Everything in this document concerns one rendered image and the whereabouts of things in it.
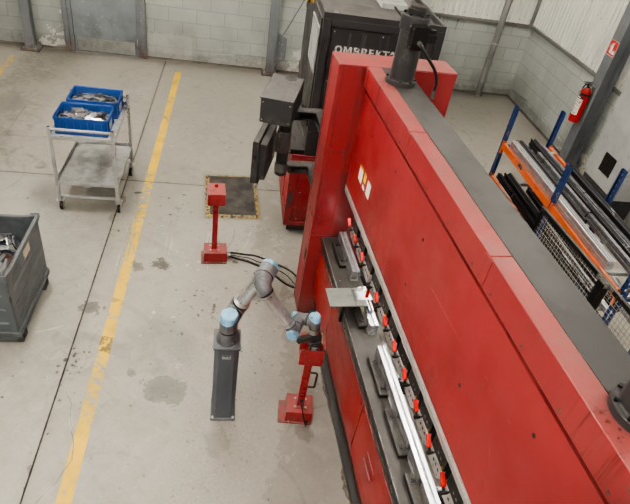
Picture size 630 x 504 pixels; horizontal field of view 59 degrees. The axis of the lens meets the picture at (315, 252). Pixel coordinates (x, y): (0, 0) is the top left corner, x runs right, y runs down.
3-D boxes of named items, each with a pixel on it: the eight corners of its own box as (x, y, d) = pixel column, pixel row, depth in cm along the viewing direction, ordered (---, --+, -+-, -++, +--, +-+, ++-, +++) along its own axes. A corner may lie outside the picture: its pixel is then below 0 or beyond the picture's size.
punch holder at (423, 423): (414, 418, 289) (422, 398, 279) (429, 417, 291) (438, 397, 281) (423, 443, 278) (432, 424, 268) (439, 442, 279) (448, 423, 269)
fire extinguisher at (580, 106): (564, 116, 785) (581, 78, 751) (575, 117, 788) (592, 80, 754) (569, 122, 771) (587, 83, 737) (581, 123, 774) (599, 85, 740)
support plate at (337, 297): (325, 289, 385) (325, 288, 385) (361, 288, 391) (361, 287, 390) (329, 307, 372) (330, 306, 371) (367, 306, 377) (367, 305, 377)
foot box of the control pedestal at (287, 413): (278, 400, 426) (280, 390, 419) (310, 403, 429) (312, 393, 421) (277, 422, 411) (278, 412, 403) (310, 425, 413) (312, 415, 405)
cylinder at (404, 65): (381, 75, 358) (398, -2, 330) (418, 78, 364) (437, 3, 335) (396, 96, 333) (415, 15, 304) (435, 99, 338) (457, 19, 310)
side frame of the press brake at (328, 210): (292, 294, 523) (332, 50, 384) (378, 294, 542) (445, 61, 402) (296, 313, 504) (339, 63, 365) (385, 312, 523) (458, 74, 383)
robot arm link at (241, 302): (220, 314, 363) (259, 266, 330) (229, 300, 375) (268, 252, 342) (235, 325, 364) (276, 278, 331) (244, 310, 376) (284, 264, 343)
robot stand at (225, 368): (209, 420, 404) (212, 348, 357) (211, 400, 418) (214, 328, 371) (234, 420, 407) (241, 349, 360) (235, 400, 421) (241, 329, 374)
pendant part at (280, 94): (264, 167, 484) (274, 72, 432) (292, 172, 483) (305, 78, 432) (251, 196, 444) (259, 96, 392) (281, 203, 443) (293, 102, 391)
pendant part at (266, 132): (261, 156, 469) (265, 117, 447) (275, 159, 469) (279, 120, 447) (248, 182, 434) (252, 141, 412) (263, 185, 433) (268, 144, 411)
